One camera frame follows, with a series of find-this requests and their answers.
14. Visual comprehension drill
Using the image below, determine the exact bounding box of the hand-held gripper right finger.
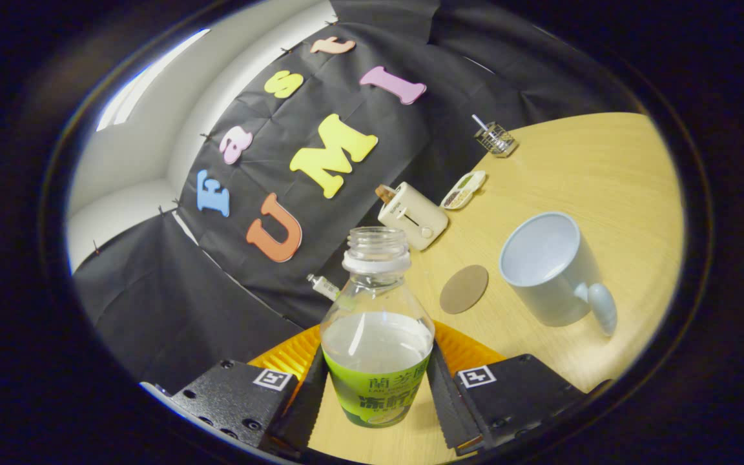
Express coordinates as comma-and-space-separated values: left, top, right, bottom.
429, 321, 612, 456

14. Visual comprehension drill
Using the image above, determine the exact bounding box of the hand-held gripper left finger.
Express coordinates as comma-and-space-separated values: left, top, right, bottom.
141, 326, 329, 453

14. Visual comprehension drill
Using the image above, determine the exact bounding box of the clear green-label juice bottle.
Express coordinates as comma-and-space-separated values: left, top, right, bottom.
320, 227, 436, 428

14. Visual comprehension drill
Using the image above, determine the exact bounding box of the round brown coaster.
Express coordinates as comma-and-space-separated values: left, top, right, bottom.
439, 264, 490, 315

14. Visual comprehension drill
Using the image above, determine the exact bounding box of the pale grey cup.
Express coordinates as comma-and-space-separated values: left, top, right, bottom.
499, 211, 618, 337

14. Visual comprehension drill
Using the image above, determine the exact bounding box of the slim white and green bottle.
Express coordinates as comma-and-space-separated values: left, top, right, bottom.
307, 273, 342, 302

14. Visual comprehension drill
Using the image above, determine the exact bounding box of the white toaster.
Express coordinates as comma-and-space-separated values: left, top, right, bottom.
378, 181, 450, 252

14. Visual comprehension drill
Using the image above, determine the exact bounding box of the white divided grain tray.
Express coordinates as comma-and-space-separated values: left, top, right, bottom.
440, 170, 487, 211

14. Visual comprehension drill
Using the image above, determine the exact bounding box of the wooden table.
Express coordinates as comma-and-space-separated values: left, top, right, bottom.
307, 112, 686, 465

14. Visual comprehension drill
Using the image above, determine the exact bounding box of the ceiling light panel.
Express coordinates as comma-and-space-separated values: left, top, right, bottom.
96, 29, 211, 132

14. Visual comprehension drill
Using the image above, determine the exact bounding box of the wire mesh holder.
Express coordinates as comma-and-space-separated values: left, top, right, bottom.
473, 121, 519, 158

